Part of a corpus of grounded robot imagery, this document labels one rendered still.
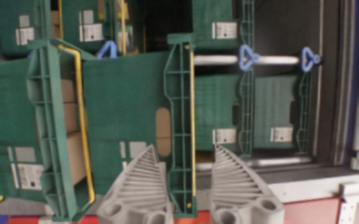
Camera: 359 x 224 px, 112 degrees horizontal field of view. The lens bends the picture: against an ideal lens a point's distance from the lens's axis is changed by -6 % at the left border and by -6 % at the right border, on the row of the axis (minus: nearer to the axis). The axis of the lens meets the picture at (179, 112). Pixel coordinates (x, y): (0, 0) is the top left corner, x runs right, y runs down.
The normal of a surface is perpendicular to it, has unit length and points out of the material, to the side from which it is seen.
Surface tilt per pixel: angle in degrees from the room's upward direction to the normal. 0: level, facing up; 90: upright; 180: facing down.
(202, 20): 98
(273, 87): 98
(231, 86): 94
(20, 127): 97
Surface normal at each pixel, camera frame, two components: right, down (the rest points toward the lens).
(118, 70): -0.13, 0.10
